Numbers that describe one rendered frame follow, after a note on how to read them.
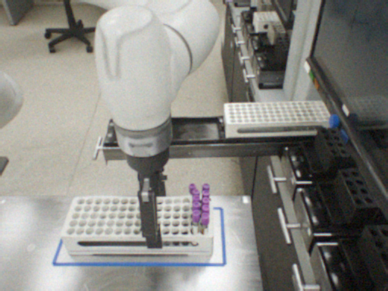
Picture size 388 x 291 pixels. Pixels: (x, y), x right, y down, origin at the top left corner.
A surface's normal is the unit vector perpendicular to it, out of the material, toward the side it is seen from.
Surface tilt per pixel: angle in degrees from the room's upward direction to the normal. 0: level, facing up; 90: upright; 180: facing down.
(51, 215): 0
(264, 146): 90
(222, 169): 0
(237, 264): 0
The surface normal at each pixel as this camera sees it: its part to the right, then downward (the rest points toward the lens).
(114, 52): -0.38, 0.43
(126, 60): 0.00, 0.52
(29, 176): -0.02, -0.76
